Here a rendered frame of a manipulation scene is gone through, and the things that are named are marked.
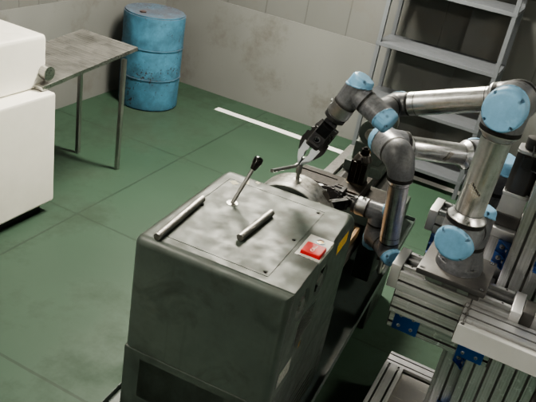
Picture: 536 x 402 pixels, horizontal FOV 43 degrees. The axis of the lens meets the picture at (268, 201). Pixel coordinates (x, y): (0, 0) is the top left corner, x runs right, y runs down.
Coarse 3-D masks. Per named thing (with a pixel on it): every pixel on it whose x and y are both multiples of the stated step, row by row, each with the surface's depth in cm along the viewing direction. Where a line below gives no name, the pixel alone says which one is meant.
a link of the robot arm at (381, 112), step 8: (368, 96) 202; (376, 96) 203; (360, 104) 203; (368, 104) 202; (376, 104) 201; (384, 104) 202; (392, 104) 205; (360, 112) 205; (368, 112) 202; (376, 112) 201; (384, 112) 200; (392, 112) 201; (368, 120) 204; (376, 120) 201; (384, 120) 200; (392, 120) 200; (376, 128) 204; (384, 128) 202
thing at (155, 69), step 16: (128, 16) 568; (144, 16) 561; (160, 16) 569; (176, 16) 579; (128, 32) 573; (144, 32) 566; (160, 32) 567; (176, 32) 577; (144, 48) 572; (160, 48) 574; (176, 48) 585; (128, 64) 584; (144, 64) 579; (160, 64) 581; (176, 64) 594; (128, 80) 590; (144, 80) 585; (160, 80) 589; (176, 80) 604; (128, 96) 596; (144, 96) 592; (160, 96) 596; (176, 96) 616
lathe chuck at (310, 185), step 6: (282, 174) 244; (288, 174) 243; (294, 174) 243; (300, 174) 243; (270, 180) 241; (276, 180) 238; (282, 180) 237; (288, 180) 237; (294, 180) 237; (306, 180) 240; (312, 180) 241; (306, 186) 236; (312, 186) 238; (318, 186) 240; (312, 192) 235; (318, 192) 238; (318, 198) 235; (324, 198) 238; (324, 204) 236; (330, 204) 241
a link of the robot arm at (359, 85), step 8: (360, 72) 204; (352, 80) 203; (360, 80) 201; (368, 80) 204; (344, 88) 205; (352, 88) 203; (360, 88) 202; (368, 88) 202; (336, 96) 208; (344, 96) 205; (352, 96) 203; (360, 96) 202; (344, 104) 206; (352, 104) 205
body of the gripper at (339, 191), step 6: (336, 186) 270; (342, 186) 270; (330, 192) 265; (336, 192) 264; (342, 192) 265; (330, 198) 266; (336, 198) 265; (348, 198) 265; (354, 198) 263; (354, 204) 262
